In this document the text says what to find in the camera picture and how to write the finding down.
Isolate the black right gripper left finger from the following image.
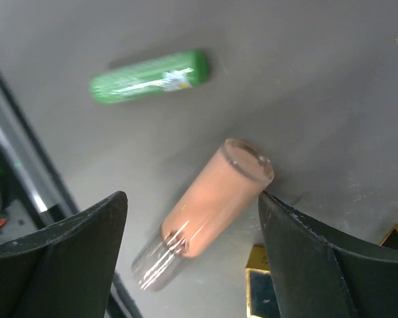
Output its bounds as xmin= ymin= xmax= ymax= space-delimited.
xmin=0 ymin=191 xmax=127 ymax=317

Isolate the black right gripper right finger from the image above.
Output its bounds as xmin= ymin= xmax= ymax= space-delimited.
xmin=258 ymin=191 xmax=398 ymax=317

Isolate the peach foundation tube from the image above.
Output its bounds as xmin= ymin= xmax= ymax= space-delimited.
xmin=131 ymin=138 xmax=275 ymax=291

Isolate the aluminium frame rail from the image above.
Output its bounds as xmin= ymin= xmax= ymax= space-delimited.
xmin=0 ymin=75 xmax=140 ymax=317

